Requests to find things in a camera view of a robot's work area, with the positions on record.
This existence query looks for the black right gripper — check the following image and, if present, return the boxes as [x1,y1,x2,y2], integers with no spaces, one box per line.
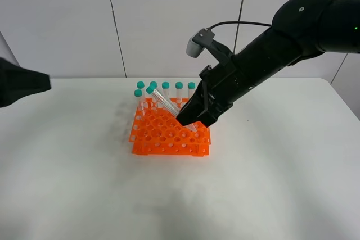
[176,54,255,127]

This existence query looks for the clear tube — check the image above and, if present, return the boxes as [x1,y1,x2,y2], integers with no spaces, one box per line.
[146,84,180,118]

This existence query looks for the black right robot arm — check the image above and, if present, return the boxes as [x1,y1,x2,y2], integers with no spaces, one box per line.
[177,0,359,126]

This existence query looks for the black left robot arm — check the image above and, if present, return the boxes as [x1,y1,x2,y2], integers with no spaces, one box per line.
[0,57,51,108]

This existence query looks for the row tube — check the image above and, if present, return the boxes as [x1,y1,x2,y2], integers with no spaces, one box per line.
[161,81,170,99]
[187,81,196,99]
[175,81,183,103]
[137,81,145,90]
[150,81,158,88]

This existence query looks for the orange test tube rack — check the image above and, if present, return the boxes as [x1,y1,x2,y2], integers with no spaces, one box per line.
[129,107,211,156]

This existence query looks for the front-left rack tube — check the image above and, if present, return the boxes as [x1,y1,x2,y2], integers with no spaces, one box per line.
[134,89,145,116]

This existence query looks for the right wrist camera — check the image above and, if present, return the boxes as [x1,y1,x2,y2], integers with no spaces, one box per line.
[186,28,234,65]

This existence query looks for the right camera cable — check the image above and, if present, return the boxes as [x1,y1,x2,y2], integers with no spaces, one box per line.
[206,21,273,30]

